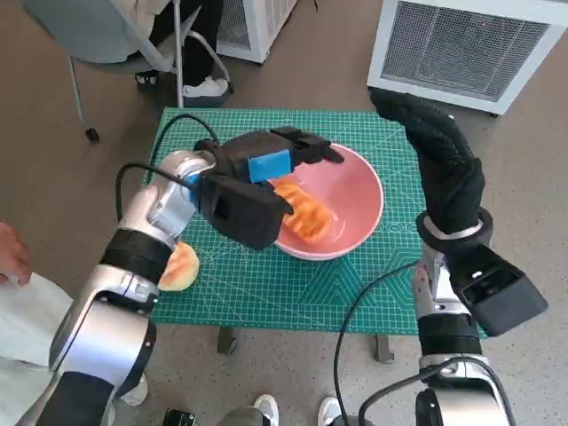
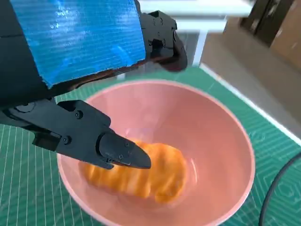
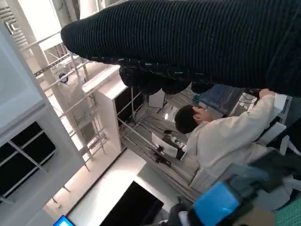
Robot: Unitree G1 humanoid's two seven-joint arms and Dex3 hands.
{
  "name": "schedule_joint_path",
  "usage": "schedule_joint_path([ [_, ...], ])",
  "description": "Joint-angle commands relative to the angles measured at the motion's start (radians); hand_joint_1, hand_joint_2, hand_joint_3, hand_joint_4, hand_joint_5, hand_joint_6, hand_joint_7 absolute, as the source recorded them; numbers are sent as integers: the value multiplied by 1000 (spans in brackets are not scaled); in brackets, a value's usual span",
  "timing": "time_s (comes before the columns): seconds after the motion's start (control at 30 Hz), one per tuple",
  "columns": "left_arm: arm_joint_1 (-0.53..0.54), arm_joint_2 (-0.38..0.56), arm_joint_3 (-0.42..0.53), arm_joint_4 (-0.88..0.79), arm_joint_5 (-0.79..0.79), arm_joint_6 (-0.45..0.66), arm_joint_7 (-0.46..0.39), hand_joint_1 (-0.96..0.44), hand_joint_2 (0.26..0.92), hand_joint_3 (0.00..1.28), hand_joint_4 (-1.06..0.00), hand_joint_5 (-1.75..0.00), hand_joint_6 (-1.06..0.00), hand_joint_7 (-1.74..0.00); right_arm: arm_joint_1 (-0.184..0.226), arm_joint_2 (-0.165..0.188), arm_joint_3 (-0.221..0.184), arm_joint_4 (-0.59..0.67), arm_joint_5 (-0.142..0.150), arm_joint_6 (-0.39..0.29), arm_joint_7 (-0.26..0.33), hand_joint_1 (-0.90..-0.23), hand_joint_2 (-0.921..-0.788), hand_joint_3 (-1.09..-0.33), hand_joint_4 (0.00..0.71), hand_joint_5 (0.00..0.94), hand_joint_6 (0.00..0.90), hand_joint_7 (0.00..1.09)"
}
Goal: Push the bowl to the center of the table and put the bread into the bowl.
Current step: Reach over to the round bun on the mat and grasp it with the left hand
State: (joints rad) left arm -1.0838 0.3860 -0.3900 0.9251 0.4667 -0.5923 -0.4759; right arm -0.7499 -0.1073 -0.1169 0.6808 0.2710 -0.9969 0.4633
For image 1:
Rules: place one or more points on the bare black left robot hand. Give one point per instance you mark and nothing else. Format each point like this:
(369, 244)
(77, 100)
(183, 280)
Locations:
(248, 153)

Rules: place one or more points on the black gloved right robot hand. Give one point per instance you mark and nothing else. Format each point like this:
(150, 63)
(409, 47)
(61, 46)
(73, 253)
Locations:
(448, 177)

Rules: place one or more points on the long grilled toy bread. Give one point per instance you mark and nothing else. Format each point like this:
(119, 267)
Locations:
(306, 213)

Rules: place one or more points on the pink bowl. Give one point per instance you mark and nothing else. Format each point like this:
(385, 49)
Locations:
(355, 199)

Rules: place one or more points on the round toy bread bun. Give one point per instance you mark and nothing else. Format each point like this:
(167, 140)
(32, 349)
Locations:
(184, 270)

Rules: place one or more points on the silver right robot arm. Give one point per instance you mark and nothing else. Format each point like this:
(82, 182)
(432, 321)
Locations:
(448, 328)

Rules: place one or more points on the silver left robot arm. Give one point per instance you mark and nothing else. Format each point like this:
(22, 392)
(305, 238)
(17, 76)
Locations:
(111, 333)

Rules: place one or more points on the seated person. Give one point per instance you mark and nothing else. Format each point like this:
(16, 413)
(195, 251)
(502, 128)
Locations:
(199, 44)

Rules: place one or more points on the small white mesh cabinet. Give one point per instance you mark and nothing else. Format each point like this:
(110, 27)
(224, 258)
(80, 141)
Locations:
(262, 26)

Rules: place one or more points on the large white mesh cabinet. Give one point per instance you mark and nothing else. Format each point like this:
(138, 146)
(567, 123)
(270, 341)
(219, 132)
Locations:
(466, 49)

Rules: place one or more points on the green cutting mat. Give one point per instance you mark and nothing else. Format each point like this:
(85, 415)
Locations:
(275, 293)

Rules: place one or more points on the grey chair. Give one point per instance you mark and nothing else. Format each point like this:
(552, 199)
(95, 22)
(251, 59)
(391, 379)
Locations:
(89, 31)

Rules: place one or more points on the white shoe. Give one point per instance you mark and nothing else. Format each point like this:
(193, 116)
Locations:
(266, 410)
(330, 410)

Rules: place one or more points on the black shiny device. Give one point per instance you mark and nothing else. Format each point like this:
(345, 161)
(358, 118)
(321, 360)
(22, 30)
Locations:
(177, 418)

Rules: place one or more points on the person in white clothing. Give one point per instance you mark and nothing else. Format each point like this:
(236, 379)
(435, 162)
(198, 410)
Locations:
(22, 319)

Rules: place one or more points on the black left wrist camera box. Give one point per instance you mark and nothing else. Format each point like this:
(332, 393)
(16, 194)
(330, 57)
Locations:
(239, 213)

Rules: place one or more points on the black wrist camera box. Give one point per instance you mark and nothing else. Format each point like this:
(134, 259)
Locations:
(501, 288)
(239, 213)

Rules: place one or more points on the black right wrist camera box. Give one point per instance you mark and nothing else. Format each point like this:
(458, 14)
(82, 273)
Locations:
(501, 288)

